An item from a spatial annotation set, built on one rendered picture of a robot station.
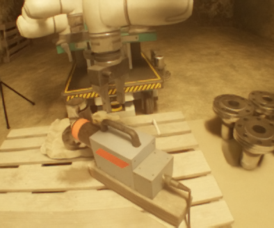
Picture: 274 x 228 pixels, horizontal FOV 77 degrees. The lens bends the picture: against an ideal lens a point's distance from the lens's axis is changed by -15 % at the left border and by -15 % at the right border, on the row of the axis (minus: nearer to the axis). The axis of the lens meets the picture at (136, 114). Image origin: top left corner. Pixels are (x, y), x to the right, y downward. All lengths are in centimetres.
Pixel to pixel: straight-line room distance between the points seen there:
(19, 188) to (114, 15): 87
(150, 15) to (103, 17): 11
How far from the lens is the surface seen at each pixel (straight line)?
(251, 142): 100
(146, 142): 70
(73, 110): 102
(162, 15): 50
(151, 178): 65
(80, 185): 94
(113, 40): 55
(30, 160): 118
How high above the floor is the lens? 85
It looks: 32 degrees down
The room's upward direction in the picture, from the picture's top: 5 degrees counter-clockwise
